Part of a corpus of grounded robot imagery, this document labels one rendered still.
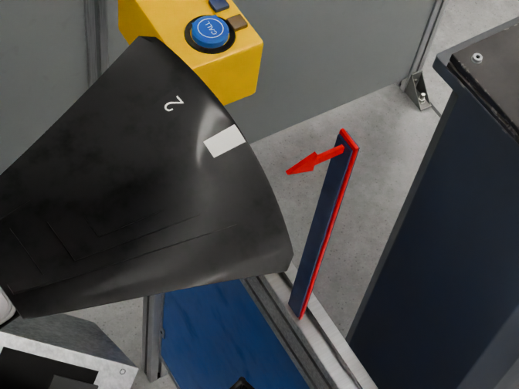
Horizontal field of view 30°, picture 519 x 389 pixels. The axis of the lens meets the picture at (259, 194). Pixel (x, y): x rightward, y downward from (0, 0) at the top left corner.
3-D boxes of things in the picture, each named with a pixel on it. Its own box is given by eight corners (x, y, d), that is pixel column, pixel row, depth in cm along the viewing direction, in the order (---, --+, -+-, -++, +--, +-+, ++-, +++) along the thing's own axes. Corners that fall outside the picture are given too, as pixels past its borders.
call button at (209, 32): (184, 31, 105) (184, 20, 104) (216, 19, 107) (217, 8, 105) (202, 56, 104) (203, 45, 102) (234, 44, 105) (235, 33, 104)
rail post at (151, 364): (140, 367, 197) (146, 136, 132) (158, 358, 199) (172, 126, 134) (150, 383, 195) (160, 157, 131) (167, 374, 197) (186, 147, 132)
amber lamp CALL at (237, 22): (225, 21, 106) (225, 18, 106) (239, 16, 107) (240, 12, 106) (233, 32, 105) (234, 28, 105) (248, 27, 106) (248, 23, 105)
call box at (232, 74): (117, 37, 117) (116, -28, 108) (189, 11, 121) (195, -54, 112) (180, 132, 110) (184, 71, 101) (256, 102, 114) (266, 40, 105)
